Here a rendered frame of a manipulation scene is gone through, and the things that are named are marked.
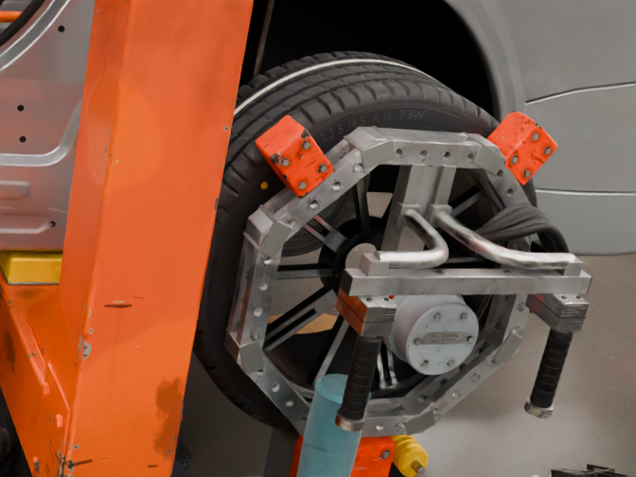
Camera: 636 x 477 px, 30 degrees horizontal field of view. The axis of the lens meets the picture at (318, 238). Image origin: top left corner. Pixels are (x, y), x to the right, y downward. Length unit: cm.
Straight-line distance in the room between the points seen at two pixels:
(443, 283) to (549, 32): 82
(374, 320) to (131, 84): 47
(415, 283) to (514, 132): 38
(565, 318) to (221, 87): 66
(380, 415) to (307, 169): 51
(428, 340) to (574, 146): 84
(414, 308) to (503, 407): 178
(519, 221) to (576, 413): 185
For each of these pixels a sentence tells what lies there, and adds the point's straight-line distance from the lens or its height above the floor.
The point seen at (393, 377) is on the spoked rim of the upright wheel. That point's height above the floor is 64.
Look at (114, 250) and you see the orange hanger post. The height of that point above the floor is 99.
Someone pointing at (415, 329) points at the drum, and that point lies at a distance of 181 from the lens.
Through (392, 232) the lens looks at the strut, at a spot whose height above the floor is 95.
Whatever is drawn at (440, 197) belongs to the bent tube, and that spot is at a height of 103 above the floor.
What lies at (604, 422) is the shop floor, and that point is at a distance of 369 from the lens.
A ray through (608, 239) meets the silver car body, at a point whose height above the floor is 79.
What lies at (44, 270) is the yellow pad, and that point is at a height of 71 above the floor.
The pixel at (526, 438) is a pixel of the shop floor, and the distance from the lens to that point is 346.
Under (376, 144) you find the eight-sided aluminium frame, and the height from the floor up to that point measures 111.
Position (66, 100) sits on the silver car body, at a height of 102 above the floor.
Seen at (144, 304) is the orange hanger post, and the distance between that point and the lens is 163.
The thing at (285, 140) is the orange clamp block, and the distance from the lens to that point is 176.
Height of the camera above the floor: 162
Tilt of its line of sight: 21 degrees down
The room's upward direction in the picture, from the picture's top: 12 degrees clockwise
